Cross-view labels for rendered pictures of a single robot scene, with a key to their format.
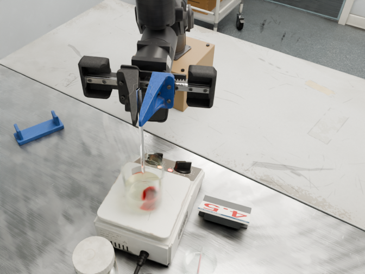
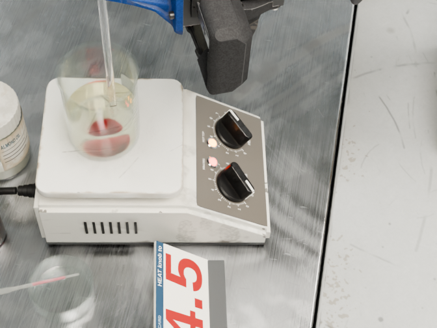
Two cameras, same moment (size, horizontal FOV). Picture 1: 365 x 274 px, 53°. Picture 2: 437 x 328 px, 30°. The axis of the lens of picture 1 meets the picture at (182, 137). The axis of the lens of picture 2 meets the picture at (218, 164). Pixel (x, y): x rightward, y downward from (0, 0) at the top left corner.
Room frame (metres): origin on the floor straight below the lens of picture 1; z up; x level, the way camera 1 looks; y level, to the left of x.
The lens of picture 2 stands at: (0.28, -0.35, 1.55)
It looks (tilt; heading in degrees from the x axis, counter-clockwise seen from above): 57 degrees down; 68
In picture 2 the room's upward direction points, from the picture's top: 5 degrees clockwise
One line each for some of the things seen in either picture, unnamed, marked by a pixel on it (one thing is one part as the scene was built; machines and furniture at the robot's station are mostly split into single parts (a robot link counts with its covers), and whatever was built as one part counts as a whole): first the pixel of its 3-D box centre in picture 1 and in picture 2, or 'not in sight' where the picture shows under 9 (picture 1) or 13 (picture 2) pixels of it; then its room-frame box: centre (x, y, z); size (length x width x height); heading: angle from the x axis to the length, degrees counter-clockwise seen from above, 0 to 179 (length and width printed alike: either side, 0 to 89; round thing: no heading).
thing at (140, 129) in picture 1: (142, 145); (106, 39); (0.35, 0.06, 1.10); 0.01 x 0.01 x 0.20
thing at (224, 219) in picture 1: (225, 209); (190, 299); (0.37, -0.08, 0.92); 0.09 x 0.06 x 0.04; 74
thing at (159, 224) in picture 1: (145, 197); (112, 135); (0.34, 0.05, 0.98); 0.12 x 0.12 x 0.01; 73
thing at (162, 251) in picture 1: (152, 200); (144, 163); (0.37, 0.05, 0.94); 0.22 x 0.13 x 0.08; 163
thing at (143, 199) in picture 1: (145, 185); (100, 108); (0.34, 0.05, 1.03); 0.07 x 0.06 x 0.08; 69
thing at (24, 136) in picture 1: (37, 126); not in sight; (0.56, 0.31, 0.92); 0.10 x 0.03 x 0.04; 127
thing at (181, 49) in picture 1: (171, 39); not in sight; (0.75, 0.04, 1.03); 0.07 x 0.07 x 0.06; 57
